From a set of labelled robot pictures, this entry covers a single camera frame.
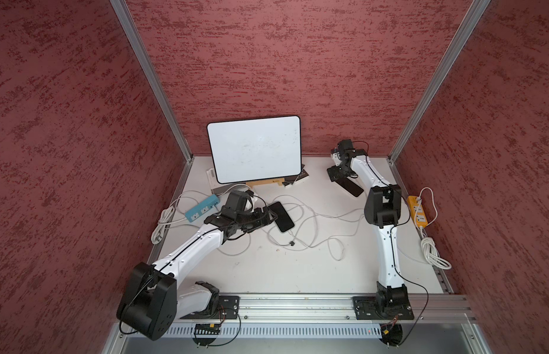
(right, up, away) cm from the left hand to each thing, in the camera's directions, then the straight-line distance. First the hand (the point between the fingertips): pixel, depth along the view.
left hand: (270, 223), depth 82 cm
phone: (+5, -2, +14) cm, 15 cm away
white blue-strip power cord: (-46, 0, +16) cm, 49 cm away
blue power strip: (-34, +2, +13) cm, 37 cm away
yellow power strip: (+65, +2, +13) cm, 66 cm away
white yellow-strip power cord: (+70, +1, +15) cm, 71 cm away
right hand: (+35, +19, +25) cm, 47 cm away
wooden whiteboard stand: (-5, +15, +21) cm, 27 cm away
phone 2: (+39, +13, +25) cm, 48 cm away
